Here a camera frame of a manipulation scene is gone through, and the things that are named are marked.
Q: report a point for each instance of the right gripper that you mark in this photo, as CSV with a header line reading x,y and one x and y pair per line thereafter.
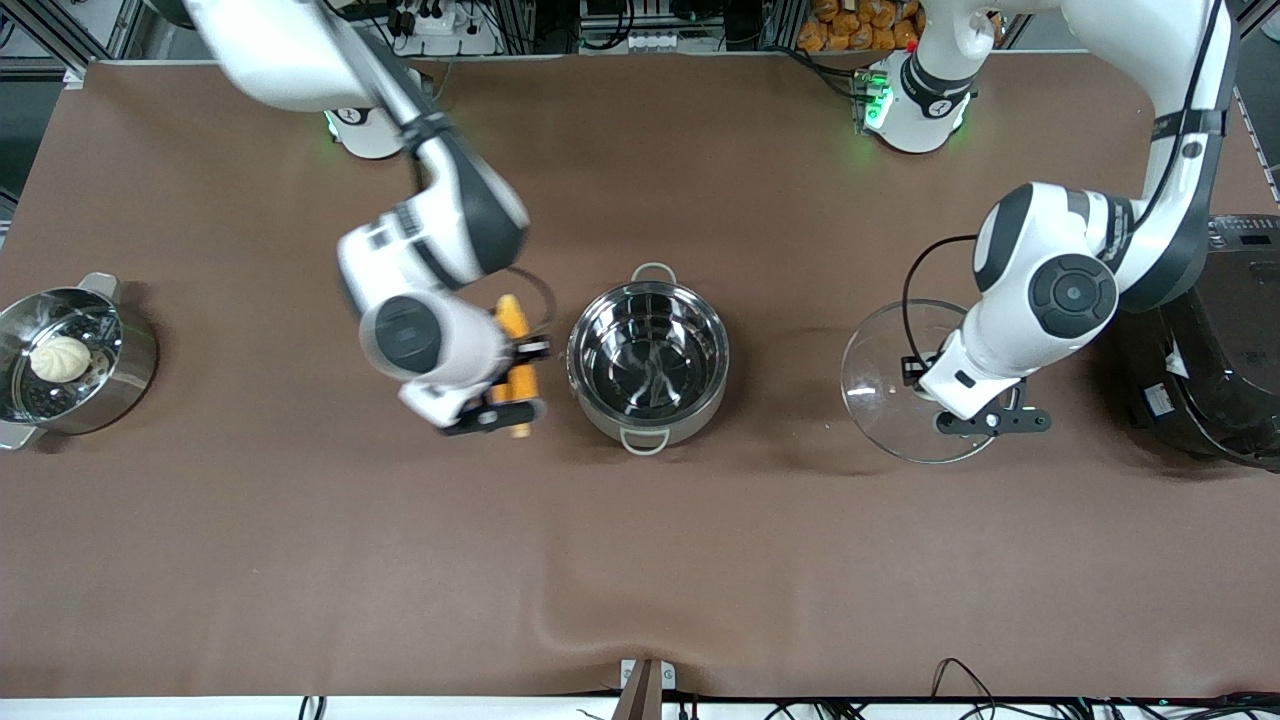
x,y
527,351

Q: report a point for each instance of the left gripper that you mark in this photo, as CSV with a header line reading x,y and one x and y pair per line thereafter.
x,y
913,369

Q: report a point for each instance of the yellow corn cob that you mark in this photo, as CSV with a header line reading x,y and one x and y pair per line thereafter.
x,y
515,320

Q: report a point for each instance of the glass pot lid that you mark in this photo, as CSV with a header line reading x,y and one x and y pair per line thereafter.
x,y
880,390

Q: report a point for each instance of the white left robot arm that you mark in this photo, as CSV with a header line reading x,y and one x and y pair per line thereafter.
x,y
1070,290

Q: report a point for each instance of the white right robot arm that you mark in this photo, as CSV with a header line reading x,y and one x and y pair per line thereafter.
x,y
460,215

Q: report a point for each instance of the stainless steel pot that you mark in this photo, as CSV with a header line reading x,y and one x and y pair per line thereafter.
x,y
650,365

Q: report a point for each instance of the steel steamer pot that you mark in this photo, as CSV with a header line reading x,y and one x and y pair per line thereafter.
x,y
120,380

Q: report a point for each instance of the brown tablecloth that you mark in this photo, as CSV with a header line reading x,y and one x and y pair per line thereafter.
x,y
640,560

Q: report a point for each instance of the black rice cooker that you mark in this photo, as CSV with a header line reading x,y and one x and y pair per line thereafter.
x,y
1230,390

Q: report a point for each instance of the orange packaged snacks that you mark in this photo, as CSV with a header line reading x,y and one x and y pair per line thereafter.
x,y
850,25

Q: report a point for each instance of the white power strip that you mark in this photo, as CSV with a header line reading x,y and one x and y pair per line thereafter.
x,y
428,18

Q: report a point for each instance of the white steamed bun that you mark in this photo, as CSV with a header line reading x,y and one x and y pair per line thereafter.
x,y
60,358

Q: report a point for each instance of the metal table clamp bracket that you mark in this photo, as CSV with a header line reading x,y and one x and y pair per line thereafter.
x,y
645,685

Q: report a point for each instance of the aluminium edge rail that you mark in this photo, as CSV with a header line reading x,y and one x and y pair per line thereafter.
x,y
1258,140

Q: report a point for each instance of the aluminium frame profile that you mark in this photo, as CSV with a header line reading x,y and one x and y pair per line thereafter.
x,y
1255,15

